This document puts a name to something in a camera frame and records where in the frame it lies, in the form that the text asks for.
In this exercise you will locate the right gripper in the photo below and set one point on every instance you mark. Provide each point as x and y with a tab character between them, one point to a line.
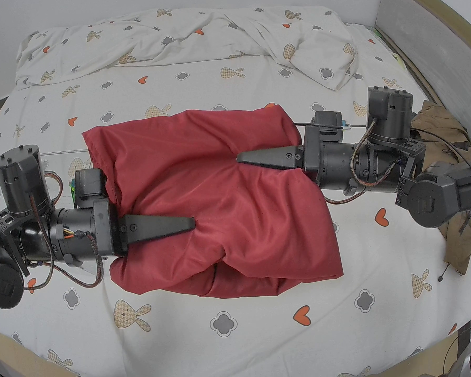
337	163

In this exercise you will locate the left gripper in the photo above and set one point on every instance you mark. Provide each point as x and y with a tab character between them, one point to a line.
78	232

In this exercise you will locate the red shirt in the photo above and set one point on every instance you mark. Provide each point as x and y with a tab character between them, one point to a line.
219	194

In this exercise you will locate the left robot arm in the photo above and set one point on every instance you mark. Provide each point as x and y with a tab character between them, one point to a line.
21	179

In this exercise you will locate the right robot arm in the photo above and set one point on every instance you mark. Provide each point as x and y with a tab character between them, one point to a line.
390	116

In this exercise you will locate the bed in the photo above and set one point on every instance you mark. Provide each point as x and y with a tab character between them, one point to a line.
204	96

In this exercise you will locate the brown jacket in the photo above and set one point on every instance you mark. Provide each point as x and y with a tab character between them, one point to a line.
435	118

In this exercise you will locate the white printed quilt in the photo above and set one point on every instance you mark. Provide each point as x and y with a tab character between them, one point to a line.
180	41

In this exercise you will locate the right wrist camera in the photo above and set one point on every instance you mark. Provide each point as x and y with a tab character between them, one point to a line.
327	124

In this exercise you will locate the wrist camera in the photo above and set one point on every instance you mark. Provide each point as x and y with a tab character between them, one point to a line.
327	124
90	185

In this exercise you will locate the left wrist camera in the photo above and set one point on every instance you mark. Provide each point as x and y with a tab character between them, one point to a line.
90	185

